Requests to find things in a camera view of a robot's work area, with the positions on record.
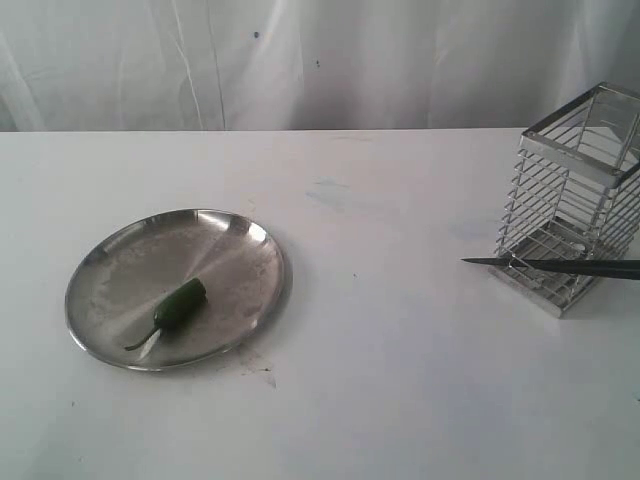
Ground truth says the steel wire utensil holder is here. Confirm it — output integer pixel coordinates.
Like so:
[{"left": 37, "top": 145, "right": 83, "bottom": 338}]
[{"left": 491, "top": 82, "right": 639, "bottom": 317}]

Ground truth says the black knife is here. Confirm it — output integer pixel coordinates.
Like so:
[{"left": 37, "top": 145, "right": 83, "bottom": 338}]
[{"left": 463, "top": 257, "right": 639, "bottom": 281}]

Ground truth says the green chili pepper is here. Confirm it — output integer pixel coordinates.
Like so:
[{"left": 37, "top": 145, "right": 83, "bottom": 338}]
[{"left": 125, "top": 278, "right": 207, "bottom": 351}]

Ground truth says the round steel plate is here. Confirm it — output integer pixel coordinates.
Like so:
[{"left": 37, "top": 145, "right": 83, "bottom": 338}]
[{"left": 65, "top": 209, "right": 288, "bottom": 371}]

